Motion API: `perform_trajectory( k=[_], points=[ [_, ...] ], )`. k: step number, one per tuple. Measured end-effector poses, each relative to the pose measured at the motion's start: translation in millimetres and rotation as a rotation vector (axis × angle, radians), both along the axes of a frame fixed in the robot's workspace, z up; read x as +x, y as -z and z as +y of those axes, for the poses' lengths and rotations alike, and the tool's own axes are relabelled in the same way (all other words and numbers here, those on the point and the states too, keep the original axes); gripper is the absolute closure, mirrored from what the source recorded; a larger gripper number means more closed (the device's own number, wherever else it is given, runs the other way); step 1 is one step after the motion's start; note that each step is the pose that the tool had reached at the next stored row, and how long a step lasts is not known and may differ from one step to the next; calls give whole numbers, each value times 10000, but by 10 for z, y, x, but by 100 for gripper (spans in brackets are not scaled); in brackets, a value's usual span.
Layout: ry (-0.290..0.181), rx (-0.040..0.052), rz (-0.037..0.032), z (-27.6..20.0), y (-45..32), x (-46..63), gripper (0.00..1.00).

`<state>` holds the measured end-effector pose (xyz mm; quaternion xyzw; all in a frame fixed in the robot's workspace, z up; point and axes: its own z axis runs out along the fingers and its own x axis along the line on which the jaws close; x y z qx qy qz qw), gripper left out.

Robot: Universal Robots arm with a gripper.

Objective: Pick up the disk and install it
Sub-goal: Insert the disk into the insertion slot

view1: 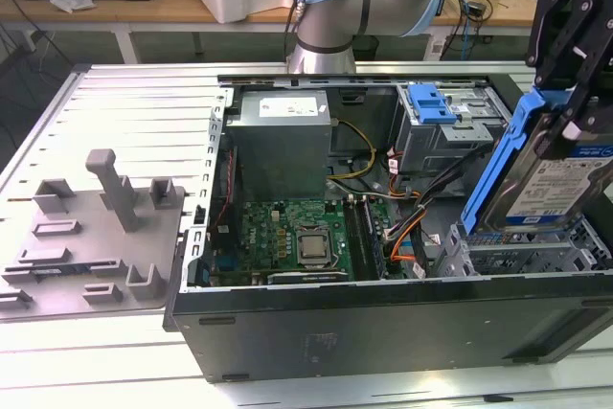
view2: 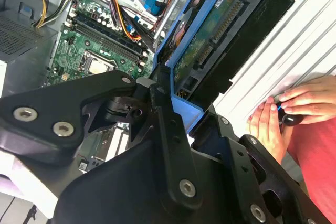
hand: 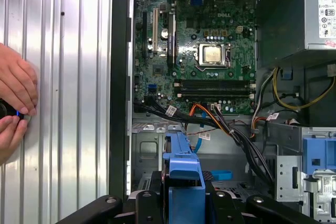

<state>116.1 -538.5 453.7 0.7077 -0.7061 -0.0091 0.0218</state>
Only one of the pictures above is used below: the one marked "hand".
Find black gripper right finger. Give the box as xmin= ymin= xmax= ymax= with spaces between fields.
xmin=202 ymin=170 xmax=314 ymax=224

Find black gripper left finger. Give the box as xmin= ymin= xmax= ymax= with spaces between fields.
xmin=55 ymin=170 xmax=166 ymax=224

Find hard disk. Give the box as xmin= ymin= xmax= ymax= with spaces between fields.
xmin=162 ymin=131 xmax=208 ymax=224

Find blue SATA wire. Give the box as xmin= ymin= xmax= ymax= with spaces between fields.
xmin=194 ymin=110 xmax=234 ymax=182

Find round black tool blue ring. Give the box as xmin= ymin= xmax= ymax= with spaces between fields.
xmin=0 ymin=97 xmax=35 ymax=125

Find grey metal disk bay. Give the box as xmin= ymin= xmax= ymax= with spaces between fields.
xmin=131 ymin=119 xmax=250 ymax=202

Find person's right hand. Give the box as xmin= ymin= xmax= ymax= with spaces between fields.
xmin=0 ymin=116 xmax=29 ymax=166

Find person's left hand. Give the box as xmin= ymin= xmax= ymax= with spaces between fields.
xmin=0 ymin=42 xmax=39 ymax=116

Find grey optical drive cage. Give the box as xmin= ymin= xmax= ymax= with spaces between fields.
xmin=275 ymin=126 xmax=336 ymax=224

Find blue drive latch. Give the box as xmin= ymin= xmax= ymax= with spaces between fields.
xmin=301 ymin=136 xmax=336 ymax=175

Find black RAM slot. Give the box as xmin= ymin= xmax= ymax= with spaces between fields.
xmin=176 ymin=89 xmax=255 ymax=98
xmin=174 ymin=78 xmax=256 ymax=89

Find black PC case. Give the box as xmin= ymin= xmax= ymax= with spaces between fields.
xmin=109 ymin=0 xmax=336 ymax=224

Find CPU socket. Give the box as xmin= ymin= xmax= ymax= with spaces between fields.
xmin=197 ymin=42 xmax=232 ymax=69

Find silver CPU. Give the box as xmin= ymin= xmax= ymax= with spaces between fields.
xmin=204 ymin=46 xmax=223 ymax=63

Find black expansion slot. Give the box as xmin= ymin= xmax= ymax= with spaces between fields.
xmin=142 ymin=11 xmax=148 ymax=59

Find green motherboard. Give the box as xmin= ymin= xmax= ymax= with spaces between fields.
xmin=133 ymin=0 xmax=257 ymax=116

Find white expansion slot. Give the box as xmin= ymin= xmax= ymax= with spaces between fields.
xmin=153 ymin=7 xmax=159 ymax=53

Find grey power supply unit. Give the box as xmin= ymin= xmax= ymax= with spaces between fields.
xmin=256 ymin=0 xmax=336 ymax=62

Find black cable bundle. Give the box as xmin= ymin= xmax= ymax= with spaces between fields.
xmin=133 ymin=102 xmax=276 ymax=183

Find orange SATA cable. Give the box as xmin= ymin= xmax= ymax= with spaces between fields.
xmin=188 ymin=104 xmax=229 ymax=133

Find yellow power wires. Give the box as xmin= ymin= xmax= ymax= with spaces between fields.
xmin=272 ymin=66 xmax=336 ymax=110

